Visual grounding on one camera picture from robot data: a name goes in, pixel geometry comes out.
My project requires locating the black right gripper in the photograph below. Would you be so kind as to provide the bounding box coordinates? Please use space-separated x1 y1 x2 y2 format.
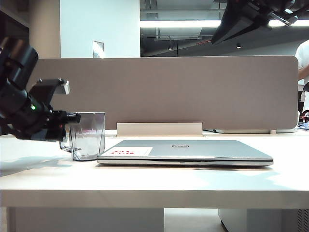
211 0 309 46

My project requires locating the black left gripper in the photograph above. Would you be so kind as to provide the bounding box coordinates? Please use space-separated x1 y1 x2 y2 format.
4 96 82 143

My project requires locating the transparent grey handled water cup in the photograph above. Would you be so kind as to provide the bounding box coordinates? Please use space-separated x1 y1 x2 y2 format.
59 112 106 162

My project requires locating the white red laptop sticker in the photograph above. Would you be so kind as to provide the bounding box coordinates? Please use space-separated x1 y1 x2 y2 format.
108 146 153 157

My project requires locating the silver closed laptop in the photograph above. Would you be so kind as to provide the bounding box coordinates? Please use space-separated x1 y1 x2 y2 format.
96 139 274 167

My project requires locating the long ceiling light strip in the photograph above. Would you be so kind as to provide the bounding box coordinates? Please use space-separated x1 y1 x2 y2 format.
139 20 309 29

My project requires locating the person in white shirt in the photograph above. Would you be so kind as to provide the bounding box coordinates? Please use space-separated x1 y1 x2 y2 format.
295 42 309 81

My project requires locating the beige fabric desk partition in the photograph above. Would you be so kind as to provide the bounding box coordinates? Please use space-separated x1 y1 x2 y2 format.
28 55 299 131

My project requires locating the white desk support panel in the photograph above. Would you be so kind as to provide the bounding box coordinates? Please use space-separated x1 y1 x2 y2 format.
7 207 165 232

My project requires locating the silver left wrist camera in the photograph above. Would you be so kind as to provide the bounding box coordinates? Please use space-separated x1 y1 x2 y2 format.
28 77 71 102

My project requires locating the framed wall notice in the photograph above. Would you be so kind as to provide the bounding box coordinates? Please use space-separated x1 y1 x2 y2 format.
92 40 105 58

